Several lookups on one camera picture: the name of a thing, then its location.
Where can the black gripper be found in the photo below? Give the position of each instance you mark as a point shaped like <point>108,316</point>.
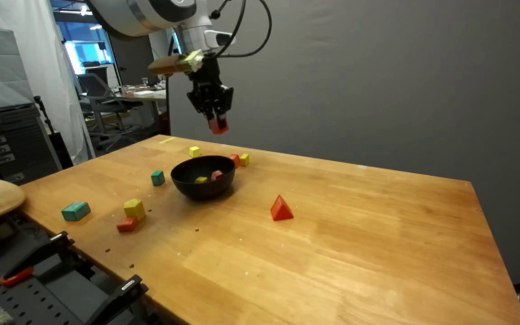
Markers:
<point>207,90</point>

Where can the small red cube block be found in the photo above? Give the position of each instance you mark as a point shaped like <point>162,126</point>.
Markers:
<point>216,125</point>

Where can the lime yellow cube block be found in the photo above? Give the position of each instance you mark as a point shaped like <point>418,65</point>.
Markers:
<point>193,150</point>

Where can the red square prism block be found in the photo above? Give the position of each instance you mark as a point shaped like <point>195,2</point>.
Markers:
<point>232,159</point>

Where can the red hexagonal block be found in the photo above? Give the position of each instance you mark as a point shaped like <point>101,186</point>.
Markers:
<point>216,175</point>

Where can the small yellow cube block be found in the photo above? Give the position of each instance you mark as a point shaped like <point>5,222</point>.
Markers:
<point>200,179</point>

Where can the red wedge block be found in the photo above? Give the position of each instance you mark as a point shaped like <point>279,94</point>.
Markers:
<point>281,209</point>

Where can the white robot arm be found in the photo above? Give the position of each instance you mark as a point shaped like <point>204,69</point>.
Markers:
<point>126,14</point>

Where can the black bowl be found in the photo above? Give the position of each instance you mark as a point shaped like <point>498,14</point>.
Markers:
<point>202,191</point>

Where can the thin yellow rectangular block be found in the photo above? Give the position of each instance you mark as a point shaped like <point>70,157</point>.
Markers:
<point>243,159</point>

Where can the background desk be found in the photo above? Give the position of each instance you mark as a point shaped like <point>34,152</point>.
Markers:
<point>142,92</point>

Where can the small green cube block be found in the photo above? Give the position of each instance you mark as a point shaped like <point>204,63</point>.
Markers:
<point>157,177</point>

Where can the office chair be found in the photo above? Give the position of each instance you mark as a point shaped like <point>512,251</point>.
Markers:
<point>97,101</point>

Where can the yellow hexagonal block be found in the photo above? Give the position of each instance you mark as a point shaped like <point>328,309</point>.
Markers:
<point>133,208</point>

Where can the blue lit window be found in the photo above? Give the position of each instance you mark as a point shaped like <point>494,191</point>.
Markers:
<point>88,51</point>

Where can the flat red rectangular block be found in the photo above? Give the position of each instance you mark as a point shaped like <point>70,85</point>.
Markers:
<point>126,226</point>

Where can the black tripod stand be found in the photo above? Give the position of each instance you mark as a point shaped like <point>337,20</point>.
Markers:
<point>52,128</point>

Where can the large green rectangular block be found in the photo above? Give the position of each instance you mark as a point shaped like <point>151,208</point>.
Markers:
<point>75,211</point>

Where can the grey fabric backdrop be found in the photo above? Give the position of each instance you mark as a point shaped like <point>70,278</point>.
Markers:
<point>391,90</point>

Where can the black cabinet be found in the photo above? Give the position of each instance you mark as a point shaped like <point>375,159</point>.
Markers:
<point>7,144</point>

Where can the grey panel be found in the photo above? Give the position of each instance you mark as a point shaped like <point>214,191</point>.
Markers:
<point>0,65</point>

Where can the round wooden table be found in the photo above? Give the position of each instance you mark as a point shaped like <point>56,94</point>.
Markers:
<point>3,200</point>

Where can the tan wrist camera box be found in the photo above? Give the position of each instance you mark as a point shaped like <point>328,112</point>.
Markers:
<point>171,63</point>

